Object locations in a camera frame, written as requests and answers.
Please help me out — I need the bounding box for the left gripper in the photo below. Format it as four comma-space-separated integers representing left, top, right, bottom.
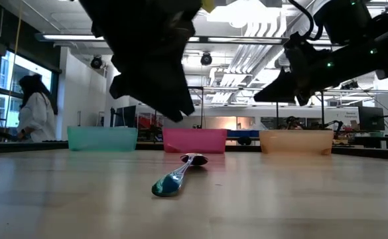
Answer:
78, 0, 216, 122

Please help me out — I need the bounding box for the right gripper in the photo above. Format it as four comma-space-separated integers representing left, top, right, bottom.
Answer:
253, 33, 380, 107

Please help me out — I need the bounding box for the person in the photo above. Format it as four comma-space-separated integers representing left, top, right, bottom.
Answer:
285, 116, 303, 131
17, 74, 58, 143

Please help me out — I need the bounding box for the black computer monitor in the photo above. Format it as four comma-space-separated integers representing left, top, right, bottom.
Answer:
113, 105, 137, 129
358, 106, 386, 131

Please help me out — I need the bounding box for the orange plastic bin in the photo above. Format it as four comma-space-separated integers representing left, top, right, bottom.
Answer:
259, 129, 334, 156

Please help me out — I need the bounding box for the black ceiling spotlight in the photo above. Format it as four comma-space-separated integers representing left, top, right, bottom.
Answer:
200, 51, 213, 66
90, 55, 103, 70

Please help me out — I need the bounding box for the green plastic bin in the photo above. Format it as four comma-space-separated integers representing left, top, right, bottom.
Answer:
67, 125, 139, 153

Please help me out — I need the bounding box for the pink plastic bin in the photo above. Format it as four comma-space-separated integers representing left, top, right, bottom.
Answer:
162, 128, 228, 154

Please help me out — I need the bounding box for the rainbow iridescent spoon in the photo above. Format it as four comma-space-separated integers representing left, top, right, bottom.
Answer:
151, 152, 210, 198

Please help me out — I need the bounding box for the black metal stand frame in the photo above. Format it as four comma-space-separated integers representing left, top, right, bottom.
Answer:
187, 86, 205, 129
275, 88, 326, 130

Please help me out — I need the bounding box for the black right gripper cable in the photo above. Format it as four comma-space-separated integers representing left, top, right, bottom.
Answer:
288, 0, 324, 42

